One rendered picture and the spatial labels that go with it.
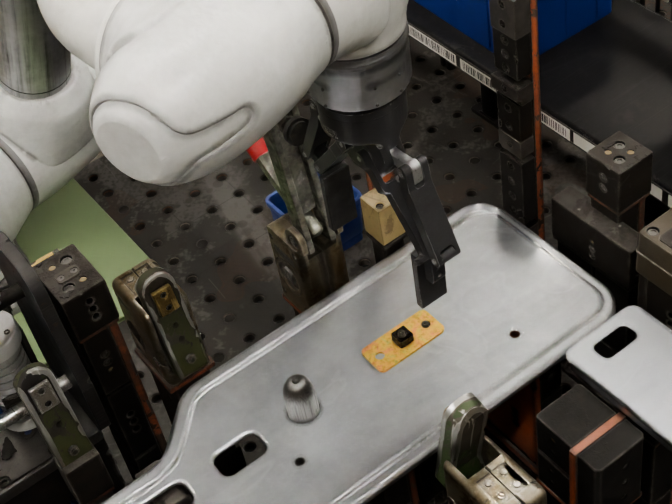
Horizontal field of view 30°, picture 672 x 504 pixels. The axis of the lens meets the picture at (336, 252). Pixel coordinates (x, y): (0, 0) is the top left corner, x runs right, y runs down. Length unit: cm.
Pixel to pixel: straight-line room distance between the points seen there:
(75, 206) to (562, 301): 91
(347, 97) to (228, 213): 92
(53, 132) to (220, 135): 94
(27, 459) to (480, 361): 47
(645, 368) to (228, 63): 59
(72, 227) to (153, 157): 112
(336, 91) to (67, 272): 40
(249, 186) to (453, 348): 73
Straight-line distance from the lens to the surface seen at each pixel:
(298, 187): 128
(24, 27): 164
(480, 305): 131
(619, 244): 136
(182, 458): 124
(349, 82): 98
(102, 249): 189
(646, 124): 145
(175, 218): 191
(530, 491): 112
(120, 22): 88
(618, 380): 124
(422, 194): 105
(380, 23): 94
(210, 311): 176
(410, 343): 128
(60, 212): 197
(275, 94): 85
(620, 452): 122
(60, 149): 179
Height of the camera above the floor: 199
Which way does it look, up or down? 46 degrees down
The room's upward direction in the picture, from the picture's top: 12 degrees counter-clockwise
